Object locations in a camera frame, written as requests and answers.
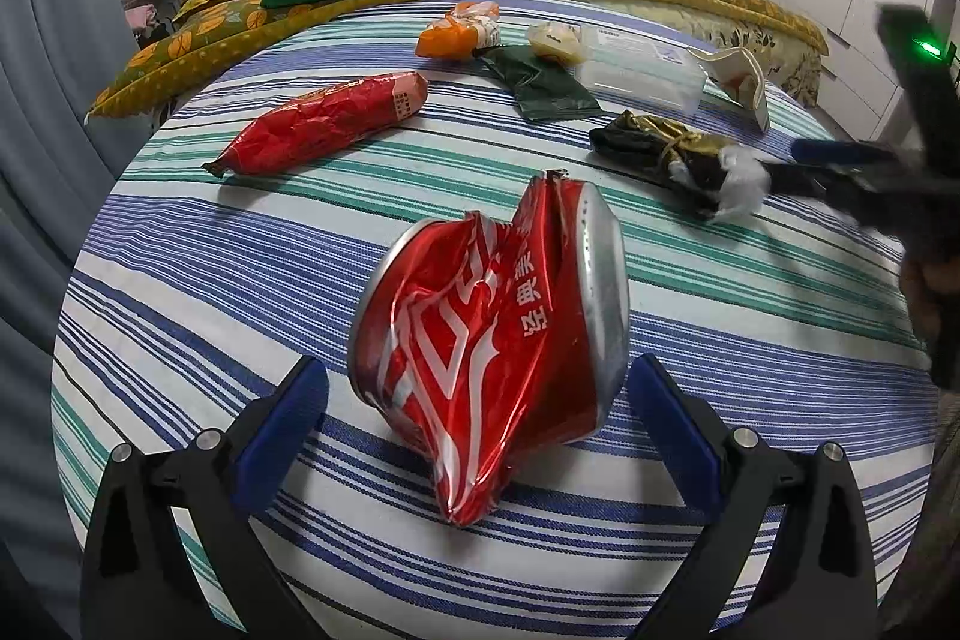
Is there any long red snack wrapper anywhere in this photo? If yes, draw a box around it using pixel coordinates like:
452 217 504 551
201 71 430 180

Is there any black gold wrapper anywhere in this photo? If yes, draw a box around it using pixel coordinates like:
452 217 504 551
589 113 773 225

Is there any cream round snack packet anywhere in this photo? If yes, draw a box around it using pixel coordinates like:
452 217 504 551
526 21 584 65

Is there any blue-grey curtain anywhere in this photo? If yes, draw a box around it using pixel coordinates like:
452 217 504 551
0 0 143 386

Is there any clear plastic box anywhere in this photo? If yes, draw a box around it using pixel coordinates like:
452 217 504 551
574 26 706 116

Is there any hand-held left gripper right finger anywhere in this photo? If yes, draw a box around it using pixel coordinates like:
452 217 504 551
628 353 878 640

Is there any striped tablecloth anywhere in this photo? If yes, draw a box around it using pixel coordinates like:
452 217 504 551
51 0 942 640

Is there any orange white wrapper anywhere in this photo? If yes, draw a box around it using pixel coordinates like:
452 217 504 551
418 0 502 60

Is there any dark green wrapper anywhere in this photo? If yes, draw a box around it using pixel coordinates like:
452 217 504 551
474 45 602 124

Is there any crushed red can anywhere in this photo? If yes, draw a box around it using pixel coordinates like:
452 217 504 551
346 169 632 528

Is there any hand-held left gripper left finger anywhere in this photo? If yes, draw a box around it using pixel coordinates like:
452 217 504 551
79 355 331 640

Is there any green orange floral quilt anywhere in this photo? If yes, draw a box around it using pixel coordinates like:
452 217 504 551
86 0 826 120

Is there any person's right hand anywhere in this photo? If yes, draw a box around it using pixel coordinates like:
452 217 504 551
900 246 960 387

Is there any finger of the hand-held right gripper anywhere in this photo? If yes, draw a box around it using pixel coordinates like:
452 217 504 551
791 137 901 169
765 160 893 214

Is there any crumpled white paper cup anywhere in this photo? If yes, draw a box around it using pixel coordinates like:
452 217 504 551
686 46 773 133

